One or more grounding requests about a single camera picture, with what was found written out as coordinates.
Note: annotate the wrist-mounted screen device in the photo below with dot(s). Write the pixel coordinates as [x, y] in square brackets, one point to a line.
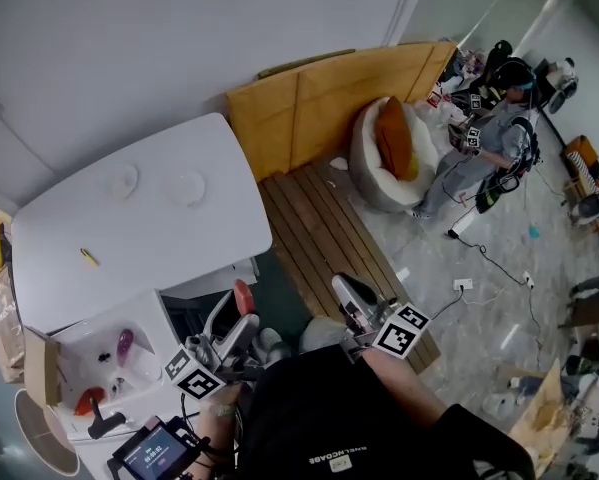
[154, 450]

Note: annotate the white power strip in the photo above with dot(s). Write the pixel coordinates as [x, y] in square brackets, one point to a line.
[462, 284]

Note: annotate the red piece of meat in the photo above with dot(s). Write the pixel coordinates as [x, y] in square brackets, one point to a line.
[244, 295]

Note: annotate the grey and white beanbag chair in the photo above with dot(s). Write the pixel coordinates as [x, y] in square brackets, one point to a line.
[374, 178]

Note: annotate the person's right forearm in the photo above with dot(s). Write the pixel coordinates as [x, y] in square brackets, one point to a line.
[409, 383]

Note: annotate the orange-red toy food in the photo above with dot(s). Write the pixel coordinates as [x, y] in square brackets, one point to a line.
[90, 401]

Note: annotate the orange cushion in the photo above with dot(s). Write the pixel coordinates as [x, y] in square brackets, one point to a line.
[395, 138]

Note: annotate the yellow pen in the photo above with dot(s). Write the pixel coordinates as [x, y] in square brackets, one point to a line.
[89, 257]

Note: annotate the yellow padded wall panel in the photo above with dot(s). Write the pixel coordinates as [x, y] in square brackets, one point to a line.
[329, 103]

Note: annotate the person's left forearm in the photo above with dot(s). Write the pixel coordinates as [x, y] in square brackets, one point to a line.
[219, 410]

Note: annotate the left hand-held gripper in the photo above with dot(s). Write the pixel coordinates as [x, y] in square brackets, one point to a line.
[195, 375]

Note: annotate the person's black shirt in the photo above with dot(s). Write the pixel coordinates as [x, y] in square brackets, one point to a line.
[359, 418]

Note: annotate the slatted wooden platform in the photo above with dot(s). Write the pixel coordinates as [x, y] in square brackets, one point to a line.
[304, 228]

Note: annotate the brown cardboard box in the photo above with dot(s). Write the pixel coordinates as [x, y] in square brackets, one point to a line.
[39, 368]

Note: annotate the black and white office chair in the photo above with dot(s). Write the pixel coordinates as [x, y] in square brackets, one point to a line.
[561, 87]

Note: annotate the purple toy eggplant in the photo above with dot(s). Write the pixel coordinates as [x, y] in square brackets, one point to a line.
[125, 345]

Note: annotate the teal floor item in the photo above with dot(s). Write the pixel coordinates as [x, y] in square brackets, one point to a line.
[534, 231]

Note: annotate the person's grey shoe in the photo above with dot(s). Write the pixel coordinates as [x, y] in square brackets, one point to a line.
[275, 344]

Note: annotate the round wooden stool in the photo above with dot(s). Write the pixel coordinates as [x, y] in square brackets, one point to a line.
[44, 430]

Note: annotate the orange storage box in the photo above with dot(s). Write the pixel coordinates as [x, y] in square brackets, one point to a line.
[581, 157]

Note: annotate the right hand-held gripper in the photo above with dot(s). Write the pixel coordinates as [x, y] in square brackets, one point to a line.
[400, 332]

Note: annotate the brown cardboard sheet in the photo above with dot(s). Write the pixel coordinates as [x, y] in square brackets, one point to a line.
[544, 413]

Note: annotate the white toy sink cabinet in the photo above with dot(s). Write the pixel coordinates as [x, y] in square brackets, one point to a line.
[144, 368]

